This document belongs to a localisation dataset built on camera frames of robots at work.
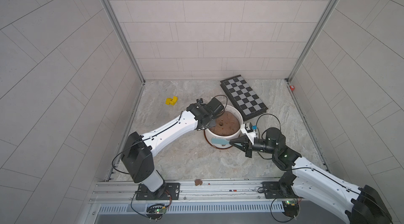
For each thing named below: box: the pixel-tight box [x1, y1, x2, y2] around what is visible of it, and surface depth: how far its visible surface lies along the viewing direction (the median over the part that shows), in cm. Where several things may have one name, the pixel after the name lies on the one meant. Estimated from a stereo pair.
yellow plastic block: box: [165, 96, 179, 106], surface depth 106 cm
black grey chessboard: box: [219, 74, 269, 122], surface depth 104 cm
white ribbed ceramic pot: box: [204, 104, 244, 149], surface depth 82 cm
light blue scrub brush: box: [211, 138, 230, 145], surface depth 72 cm
